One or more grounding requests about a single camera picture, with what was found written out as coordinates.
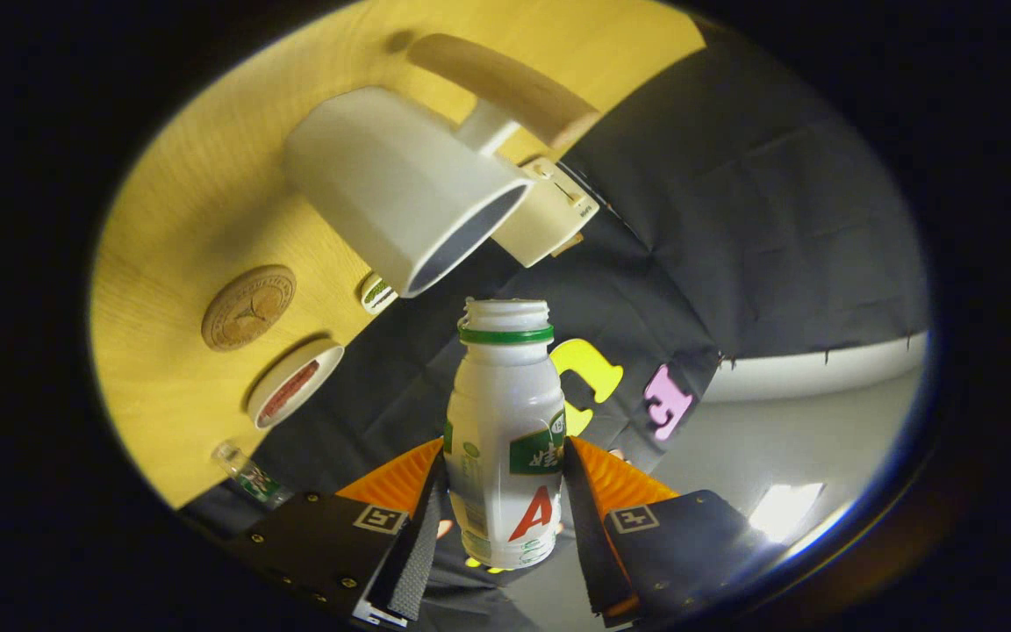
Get cream toaster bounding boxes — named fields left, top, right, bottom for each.
left=490, top=156, right=601, bottom=269

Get white divided dish with beans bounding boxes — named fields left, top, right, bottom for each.
left=359, top=272, right=399, bottom=315

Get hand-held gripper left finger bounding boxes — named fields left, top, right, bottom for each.
left=229, top=436, right=447, bottom=628

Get round cork coaster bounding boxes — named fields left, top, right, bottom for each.
left=201, top=265, right=298, bottom=353

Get white juice bottle green label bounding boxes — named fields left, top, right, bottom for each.
left=444, top=298, right=568, bottom=570

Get clear plastic water bottle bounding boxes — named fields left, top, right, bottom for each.
left=212, top=441, right=291, bottom=508

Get white round plate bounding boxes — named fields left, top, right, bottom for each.
left=247, top=340, right=346, bottom=430

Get red sausages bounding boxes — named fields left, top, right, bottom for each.
left=262, top=360, right=320, bottom=420

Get black backdrop cloth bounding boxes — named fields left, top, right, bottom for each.
left=181, top=26, right=932, bottom=632

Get wooden table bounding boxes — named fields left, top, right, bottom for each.
left=89, top=0, right=706, bottom=510

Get white cup wooden handle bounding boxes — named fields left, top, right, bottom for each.
left=283, top=33, right=601, bottom=299

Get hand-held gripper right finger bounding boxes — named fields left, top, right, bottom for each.
left=563, top=434, right=770, bottom=626

